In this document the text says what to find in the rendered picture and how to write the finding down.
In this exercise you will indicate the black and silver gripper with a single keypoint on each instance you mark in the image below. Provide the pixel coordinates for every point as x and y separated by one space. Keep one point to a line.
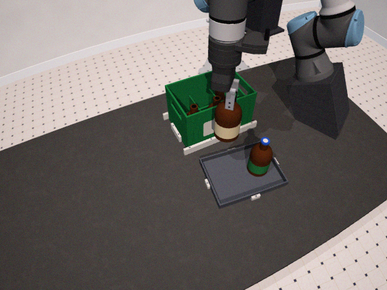
225 46

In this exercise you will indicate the green crate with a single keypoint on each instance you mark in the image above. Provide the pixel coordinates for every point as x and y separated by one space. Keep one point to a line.
199 126

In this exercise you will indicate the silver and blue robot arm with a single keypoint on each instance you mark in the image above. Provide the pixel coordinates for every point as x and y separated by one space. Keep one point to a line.
339 24

